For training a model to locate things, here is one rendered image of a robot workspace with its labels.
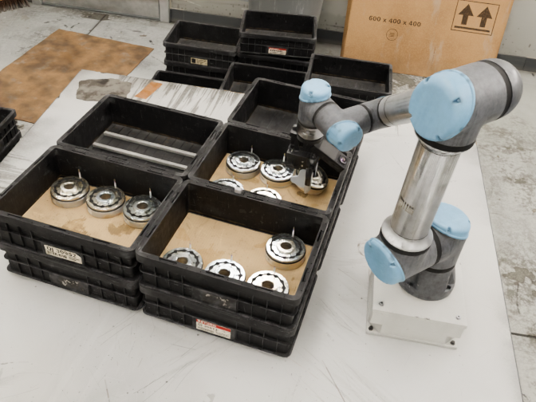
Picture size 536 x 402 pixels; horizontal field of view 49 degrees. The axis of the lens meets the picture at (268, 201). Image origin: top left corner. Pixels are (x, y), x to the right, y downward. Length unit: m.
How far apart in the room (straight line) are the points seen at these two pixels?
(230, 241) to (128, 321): 0.33
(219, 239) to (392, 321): 0.49
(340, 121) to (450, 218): 0.34
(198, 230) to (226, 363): 0.36
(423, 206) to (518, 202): 2.13
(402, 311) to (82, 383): 0.78
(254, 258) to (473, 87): 0.71
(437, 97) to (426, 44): 3.16
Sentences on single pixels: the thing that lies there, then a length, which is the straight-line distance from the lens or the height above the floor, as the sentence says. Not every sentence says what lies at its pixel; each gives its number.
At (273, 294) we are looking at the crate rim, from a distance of 1.30.
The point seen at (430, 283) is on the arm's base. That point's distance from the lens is 1.52.
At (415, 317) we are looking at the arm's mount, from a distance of 1.51.
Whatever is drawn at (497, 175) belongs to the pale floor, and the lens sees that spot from 3.48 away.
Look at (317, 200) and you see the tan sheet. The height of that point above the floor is 0.83.
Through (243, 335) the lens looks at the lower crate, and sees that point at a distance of 1.47.
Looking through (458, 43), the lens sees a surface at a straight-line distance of 4.26.
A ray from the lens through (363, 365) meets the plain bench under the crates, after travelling 1.51.
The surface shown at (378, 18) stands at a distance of 4.18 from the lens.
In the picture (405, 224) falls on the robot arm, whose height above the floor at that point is 1.09.
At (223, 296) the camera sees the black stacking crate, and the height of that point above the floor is 0.87.
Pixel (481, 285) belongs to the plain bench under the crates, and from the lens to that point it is 1.78.
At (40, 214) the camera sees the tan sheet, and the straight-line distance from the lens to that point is 1.68.
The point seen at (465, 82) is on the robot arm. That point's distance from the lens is 1.09.
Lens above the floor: 1.92
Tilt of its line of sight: 41 degrees down
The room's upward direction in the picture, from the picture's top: 5 degrees clockwise
